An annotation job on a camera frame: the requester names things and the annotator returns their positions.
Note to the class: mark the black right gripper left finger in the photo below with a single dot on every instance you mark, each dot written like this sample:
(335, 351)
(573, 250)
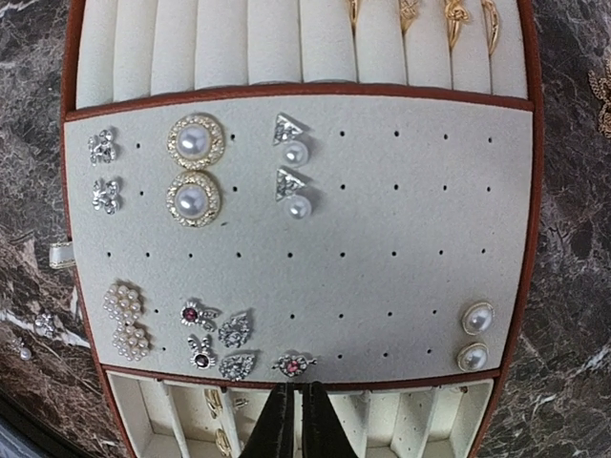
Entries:
(270, 436)

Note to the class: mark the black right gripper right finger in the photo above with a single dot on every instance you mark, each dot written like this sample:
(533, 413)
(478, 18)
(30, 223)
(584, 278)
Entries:
(322, 433)

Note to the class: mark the pink stone silver earring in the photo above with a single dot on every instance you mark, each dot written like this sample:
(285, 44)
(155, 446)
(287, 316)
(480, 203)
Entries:
(293, 365)

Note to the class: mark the brown jewelry display tray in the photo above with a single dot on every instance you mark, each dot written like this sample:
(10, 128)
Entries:
(424, 123)

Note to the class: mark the silver leaf earring lower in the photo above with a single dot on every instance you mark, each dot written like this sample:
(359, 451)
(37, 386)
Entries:
(237, 367)

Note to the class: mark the silver leaf earring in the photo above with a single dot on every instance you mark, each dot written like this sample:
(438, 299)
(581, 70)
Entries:
(237, 367)
(236, 331)

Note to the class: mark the purple stone earring lower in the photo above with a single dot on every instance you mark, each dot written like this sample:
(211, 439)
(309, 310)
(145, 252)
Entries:
(202, 355)

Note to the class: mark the purple stone earring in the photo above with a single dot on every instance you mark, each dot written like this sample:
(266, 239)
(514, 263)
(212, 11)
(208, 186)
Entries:
(202, 355)
(194, 313)

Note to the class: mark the silver leaf earring upper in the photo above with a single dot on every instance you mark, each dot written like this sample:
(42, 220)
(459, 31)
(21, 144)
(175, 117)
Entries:
(236, 331)

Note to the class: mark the purple stone earring upper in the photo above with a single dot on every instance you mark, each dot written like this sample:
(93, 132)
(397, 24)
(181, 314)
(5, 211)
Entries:
(194, 313)

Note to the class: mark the small pearl stud lower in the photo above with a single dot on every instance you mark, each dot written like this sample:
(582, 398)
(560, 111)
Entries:
(473, 357)

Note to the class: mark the small pearl stud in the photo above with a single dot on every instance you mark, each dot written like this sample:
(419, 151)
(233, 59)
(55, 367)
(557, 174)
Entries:
(473, 357)
(478, 318)

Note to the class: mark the pearl cluster earring lower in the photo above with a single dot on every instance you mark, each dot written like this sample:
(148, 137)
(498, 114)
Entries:
(131, 342)

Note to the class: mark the pearl cluster earring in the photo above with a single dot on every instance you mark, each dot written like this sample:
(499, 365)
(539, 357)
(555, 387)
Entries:
(131, 342)
(122, 304)

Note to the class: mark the small pearl stud upper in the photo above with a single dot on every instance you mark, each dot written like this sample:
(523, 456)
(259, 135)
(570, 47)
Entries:
(478, 318)

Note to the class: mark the pearl cluster earring upper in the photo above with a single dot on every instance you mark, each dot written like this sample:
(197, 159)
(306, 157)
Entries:
(122, 304)

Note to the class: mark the large gold pearl earring lower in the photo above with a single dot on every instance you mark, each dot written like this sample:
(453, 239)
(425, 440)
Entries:
(193, 199)

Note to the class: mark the large gold pearl earring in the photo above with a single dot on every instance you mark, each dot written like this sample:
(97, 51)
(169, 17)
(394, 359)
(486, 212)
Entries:
(193, 199)
(196, 141)

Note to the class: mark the triangle pearl earring lower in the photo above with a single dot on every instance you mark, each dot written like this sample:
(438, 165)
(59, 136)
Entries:
(290, 191)

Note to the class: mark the triangle pearl earring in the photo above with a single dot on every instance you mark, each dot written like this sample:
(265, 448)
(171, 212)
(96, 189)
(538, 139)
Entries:
(290, 191)
(290, 135)

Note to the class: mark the loose pearl drop earring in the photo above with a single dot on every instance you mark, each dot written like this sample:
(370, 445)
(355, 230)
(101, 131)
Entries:
(19, 346)

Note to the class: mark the silver crystal earring lower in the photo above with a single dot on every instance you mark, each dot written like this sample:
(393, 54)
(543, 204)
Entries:
(106, 196)

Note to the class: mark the silver crystal earring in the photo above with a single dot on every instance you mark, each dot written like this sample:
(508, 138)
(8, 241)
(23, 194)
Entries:
(106, 196)
(102, 148)

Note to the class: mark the large gold pearl earring upper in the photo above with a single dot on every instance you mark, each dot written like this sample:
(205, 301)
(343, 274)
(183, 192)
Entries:
(196, 141)

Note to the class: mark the triangle pearl earring upper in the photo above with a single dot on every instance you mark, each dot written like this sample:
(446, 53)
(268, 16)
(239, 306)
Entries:
(290, 135)

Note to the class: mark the silver crystal earring upper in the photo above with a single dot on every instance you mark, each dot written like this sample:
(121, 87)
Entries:
(102, 148)

